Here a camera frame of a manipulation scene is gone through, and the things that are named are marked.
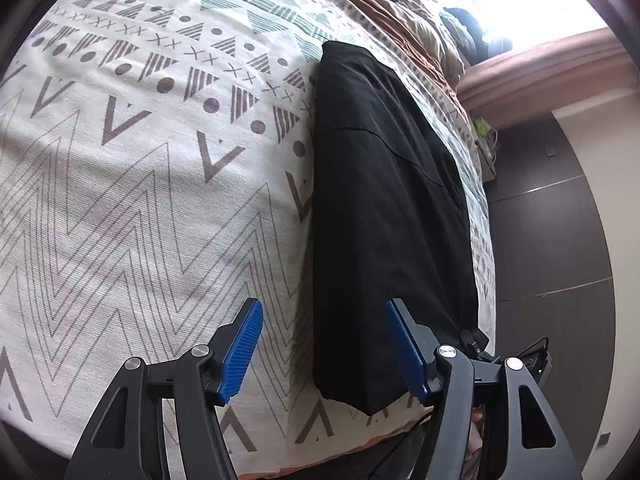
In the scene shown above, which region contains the dark blue cushion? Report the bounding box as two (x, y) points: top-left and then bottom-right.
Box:
(440, 6), (493, 63)

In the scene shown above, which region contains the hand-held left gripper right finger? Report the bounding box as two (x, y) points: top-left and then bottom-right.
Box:
(384, 298), (584, 480)

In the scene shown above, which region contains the white patterned blanket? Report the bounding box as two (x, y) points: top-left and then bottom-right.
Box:
(0, 0), (497, 477)

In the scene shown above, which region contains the orange bed sheet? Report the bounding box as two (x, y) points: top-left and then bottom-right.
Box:
(320, 0), (473, 128)

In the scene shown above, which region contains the beige duvet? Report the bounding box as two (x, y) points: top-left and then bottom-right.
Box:
(382, 0), (467, 86)

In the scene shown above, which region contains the dark wardrobe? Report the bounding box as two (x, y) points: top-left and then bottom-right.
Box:
(484, 110), (617, 467)

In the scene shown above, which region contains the black shirt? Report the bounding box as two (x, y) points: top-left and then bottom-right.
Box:
(295, 40), (482, 417)

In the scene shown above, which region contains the pink curtain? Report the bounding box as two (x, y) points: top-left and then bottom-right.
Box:
(456, 26), (632, 117)

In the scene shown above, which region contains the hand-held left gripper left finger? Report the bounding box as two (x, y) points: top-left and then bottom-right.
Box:
(64, 298), (265, 480)

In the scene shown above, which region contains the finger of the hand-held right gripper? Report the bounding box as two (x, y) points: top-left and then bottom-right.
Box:
(460, 328), (502, 365)

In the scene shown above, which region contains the white power strip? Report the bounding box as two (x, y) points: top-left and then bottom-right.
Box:
(471, 116), (502, 182)

